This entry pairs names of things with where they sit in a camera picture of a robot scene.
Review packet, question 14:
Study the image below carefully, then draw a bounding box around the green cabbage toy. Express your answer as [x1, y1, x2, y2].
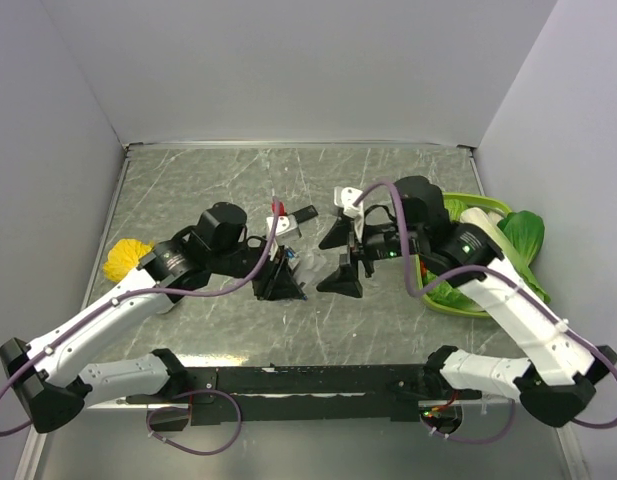
[444, 198, 469, 222]

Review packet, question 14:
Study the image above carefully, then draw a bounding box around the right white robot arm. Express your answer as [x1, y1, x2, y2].
[317, 176, 617, 427]

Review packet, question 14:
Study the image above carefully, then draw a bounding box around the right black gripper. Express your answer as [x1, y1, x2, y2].
[316, 214, 425, 297]

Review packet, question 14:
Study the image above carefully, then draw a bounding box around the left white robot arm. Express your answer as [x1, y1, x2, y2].
[0, 201, 305, 433]

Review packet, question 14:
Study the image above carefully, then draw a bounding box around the green plastic basket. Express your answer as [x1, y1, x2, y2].
[421, 192, 512, 318]

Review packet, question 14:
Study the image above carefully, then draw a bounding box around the black mounting base plate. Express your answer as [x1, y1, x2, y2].
[126, 364, 481, 426]

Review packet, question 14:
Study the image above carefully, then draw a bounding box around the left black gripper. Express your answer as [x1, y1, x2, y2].
[210, 235, 304, 301]

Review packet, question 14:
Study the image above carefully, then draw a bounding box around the large bok choy toy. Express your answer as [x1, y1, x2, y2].
[459, 207, 551, 304]

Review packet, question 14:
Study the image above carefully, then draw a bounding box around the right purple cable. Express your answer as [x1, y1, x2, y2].
[355, 180, 617, 444]

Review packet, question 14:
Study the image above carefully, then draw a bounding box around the yellow cabbage toy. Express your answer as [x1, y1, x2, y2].
[102, 238, 154, 283]

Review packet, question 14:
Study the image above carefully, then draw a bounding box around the white remote control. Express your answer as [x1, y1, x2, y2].
[291, 252, 326, 287]

